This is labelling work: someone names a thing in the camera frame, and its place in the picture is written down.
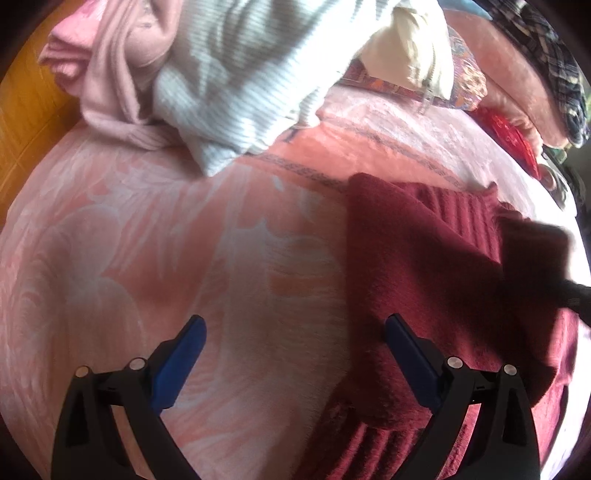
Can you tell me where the dark plaid cloth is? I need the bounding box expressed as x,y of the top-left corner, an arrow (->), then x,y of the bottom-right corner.
475,0 -> 589,146

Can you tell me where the peach folded blanket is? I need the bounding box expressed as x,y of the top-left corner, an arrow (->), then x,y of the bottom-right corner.
443,9 -> 573,148

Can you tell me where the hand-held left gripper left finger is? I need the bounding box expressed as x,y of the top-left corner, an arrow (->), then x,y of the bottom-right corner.
51,315 -> 207,480

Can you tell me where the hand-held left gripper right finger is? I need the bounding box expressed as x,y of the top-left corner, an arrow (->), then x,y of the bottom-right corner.
385,313 -> 541,480

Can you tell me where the red cloth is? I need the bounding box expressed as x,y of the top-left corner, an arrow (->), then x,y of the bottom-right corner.
473,106 -> 541,178

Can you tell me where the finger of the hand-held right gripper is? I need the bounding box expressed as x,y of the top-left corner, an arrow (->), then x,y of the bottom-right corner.
501,219 -> 591,324

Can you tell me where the cream zipped jacket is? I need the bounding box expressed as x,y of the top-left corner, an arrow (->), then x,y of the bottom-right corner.
360,4 -> 455,116

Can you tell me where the dark red knit sweater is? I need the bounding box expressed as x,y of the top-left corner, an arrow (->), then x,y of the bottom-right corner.
300,173 -> 580,480

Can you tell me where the white striped ribbed garment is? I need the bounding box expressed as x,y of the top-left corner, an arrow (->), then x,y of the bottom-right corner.
152,0 -> 407,177

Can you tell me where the bright pink garment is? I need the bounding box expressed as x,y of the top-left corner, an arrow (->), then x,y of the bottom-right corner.
38,0 -> 112,86

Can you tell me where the pink printed blanket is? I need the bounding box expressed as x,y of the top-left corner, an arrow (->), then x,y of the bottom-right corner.
0,83 -> 587,480

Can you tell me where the pale pink sweater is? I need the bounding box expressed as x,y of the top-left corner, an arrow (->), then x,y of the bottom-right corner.
81,0 -> 185,151

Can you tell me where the paisley patterned pillow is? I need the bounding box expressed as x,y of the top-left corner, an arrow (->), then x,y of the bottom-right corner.
339,23 -> 488,112

